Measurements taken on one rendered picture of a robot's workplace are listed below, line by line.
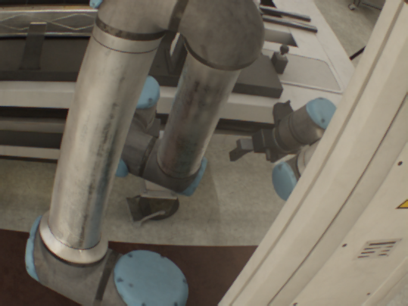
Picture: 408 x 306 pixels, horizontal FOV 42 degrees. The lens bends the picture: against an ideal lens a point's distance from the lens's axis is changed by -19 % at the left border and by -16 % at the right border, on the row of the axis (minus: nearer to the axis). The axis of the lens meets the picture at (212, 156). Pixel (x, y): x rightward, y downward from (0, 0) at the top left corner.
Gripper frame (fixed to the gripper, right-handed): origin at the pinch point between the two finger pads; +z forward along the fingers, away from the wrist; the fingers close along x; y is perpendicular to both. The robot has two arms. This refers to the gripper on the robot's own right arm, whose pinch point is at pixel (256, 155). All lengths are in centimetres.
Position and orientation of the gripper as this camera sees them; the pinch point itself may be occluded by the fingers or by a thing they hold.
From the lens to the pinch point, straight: 174.8
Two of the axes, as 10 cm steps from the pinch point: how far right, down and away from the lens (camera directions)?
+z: -4.9, 3.2, 8.1
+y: 1.3, 9.5, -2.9
